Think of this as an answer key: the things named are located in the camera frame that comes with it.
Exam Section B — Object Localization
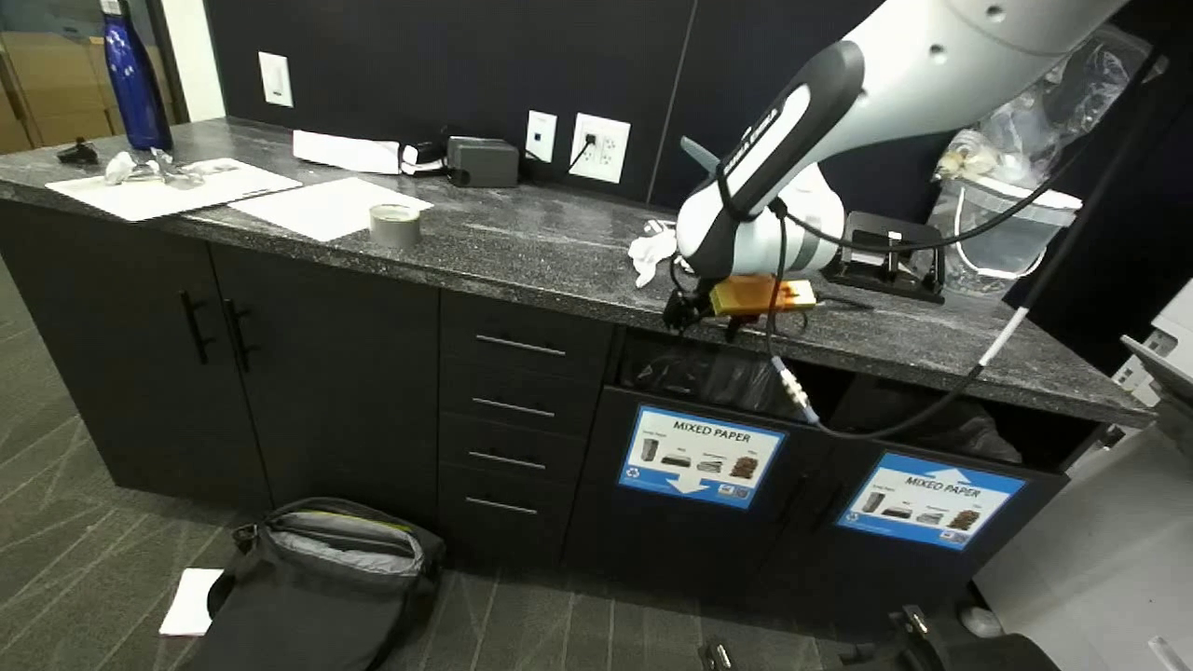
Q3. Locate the white paper sheet on floor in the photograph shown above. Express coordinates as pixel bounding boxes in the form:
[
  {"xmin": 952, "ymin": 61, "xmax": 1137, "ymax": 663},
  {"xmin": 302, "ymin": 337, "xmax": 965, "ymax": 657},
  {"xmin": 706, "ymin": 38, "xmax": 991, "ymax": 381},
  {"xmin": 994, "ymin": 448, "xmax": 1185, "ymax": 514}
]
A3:
[{"xmin": 161, "ymin": 568, "xmax": 220, "ymax": 637}]

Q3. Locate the right mixed paper bin label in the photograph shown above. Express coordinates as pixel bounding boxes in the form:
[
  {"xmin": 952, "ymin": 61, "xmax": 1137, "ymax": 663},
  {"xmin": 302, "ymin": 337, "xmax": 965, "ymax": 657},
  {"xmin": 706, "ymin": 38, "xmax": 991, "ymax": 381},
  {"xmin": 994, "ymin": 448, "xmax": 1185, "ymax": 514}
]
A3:
[{"xmin": 838, "ymin": 453, "xmax": 1026, "ymax": 553}]

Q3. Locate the dark grey backpack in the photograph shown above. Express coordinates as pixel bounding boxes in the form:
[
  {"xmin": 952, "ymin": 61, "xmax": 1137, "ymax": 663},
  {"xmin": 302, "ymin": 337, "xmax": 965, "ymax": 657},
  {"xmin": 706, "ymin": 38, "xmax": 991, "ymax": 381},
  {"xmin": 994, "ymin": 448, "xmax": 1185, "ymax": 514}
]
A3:
[{"xmin": 199, "ymin": 497, "xmax": 449, "ymax": 671}]

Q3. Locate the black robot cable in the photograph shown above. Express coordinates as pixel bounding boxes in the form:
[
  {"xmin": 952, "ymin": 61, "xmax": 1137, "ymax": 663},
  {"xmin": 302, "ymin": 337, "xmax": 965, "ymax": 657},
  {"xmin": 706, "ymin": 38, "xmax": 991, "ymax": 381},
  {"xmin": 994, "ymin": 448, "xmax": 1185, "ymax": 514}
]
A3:
[{"xmin": 756, "ymin": 35, "xmax": 1177, "ymax": 448}]

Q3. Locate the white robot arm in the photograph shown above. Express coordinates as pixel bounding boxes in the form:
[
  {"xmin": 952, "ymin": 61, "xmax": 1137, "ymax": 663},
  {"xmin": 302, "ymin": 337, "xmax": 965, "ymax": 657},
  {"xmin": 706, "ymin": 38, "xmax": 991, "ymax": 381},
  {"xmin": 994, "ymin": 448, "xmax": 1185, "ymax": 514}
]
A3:
[{"xmin": 663, "ymin": 0, "xmax": 1125, "ymax": 328}]

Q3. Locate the white paper sheet left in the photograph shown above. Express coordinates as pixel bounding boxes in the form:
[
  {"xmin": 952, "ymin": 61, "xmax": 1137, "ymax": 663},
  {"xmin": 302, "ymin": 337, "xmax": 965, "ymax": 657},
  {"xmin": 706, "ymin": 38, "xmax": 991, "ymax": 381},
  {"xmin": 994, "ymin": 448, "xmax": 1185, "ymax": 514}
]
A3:
[{"xmin": 54, "ymin": 156, "xmax": 295, "ymax": 225}]

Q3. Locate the black cabinet drawer unit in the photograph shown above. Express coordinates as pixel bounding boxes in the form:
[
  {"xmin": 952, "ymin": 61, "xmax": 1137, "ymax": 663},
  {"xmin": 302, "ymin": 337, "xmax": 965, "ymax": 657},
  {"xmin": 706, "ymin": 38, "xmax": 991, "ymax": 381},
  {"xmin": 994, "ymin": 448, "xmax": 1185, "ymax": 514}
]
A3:
[{"xmin": 439, "ymin": 295, "xmax": 613, "ymax": 571}]

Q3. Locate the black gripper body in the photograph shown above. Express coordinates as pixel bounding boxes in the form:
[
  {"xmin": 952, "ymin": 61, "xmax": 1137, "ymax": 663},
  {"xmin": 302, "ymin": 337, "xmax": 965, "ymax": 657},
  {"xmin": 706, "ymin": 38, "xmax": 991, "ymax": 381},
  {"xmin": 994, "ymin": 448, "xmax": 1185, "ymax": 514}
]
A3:
[{"xmin": 663, "ymin": 292, "xmax": 711, "ymax": 333}]

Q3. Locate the black hole punch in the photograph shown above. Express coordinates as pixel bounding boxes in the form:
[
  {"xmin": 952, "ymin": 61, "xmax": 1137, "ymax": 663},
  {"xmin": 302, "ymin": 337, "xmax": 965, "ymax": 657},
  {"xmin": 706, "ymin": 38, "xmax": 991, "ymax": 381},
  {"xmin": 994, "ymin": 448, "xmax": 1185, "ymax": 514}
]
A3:
[{"xmin": 824, "ymin": 213, "xmax": 945, "ymax": 302}]

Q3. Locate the grey tape roll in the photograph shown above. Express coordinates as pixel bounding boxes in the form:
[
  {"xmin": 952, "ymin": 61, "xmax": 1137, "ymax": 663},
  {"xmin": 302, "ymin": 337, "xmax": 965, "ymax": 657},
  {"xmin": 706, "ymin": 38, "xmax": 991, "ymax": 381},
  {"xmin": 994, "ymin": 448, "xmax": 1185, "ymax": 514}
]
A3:
[{"xmin": 369, "ymin": 202, "xmax": 417, "ymax": 234}]

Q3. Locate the mixed paper bin label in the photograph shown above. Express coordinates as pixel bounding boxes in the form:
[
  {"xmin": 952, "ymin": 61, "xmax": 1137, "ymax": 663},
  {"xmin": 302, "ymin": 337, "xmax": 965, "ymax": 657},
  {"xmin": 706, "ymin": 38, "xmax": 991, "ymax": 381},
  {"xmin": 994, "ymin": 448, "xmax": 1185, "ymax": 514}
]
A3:
[
  {"xmin": 618, "ymin": 402, "xmax": 787, "ymax": 510},
  {"xmin": 838, "ymin": 453, "xmax": 1026, "ymax": 553}
]

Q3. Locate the blue water bottle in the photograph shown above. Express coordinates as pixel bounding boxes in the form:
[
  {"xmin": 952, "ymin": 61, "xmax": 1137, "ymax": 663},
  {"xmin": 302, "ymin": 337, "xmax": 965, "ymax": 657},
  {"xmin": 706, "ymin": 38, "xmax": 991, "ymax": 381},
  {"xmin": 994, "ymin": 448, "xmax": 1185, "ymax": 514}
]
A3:
[{"xmin": 98, "ymin": 0, "xmax": 173, "ymax": 154}]

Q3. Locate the white paper sheet right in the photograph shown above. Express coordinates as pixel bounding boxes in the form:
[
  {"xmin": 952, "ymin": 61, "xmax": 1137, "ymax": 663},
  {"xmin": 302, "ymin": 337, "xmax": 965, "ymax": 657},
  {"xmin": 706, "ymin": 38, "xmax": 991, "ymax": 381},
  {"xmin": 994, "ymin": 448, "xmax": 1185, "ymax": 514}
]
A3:
[{"xmin": 235, "ymin": 179, "xmax": 425, "ymax": 243}]

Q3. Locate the black power adapter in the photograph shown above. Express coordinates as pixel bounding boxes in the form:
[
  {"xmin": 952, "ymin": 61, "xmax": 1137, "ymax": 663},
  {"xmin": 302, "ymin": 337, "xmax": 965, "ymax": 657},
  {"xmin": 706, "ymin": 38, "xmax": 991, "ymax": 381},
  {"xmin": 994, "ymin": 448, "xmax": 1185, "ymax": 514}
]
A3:
[{"xmin": 449, "ymin": 136, "xmax": 517, "ymax": 188}]

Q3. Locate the clear plastic container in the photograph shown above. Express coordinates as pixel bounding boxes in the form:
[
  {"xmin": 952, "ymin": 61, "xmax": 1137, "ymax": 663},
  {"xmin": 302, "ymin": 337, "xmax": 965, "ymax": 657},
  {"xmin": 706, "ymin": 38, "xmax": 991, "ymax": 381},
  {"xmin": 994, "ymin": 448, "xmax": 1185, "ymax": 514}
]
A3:
[{"xmin": 934, "ymin": 174, "xmax": 1083, "ymax": 282}]

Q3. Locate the left mixed paper bin label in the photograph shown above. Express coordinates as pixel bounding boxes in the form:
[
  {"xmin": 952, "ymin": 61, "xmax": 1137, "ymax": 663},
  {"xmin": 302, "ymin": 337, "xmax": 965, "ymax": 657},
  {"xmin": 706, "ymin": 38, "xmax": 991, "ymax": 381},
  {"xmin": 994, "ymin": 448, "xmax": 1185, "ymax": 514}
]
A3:
[{"xmin": 618, "ymin": 402, "xmax": 787, "ymax": 510}]

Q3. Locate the white wall outlet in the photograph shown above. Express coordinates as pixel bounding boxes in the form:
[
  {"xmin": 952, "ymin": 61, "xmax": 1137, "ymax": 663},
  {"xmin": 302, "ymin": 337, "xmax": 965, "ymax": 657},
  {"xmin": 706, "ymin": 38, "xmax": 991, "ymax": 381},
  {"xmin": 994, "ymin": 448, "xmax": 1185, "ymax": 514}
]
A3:
[{"xmin": 572, "ymin": 111, "xmax": 629, "ymax": 183}]

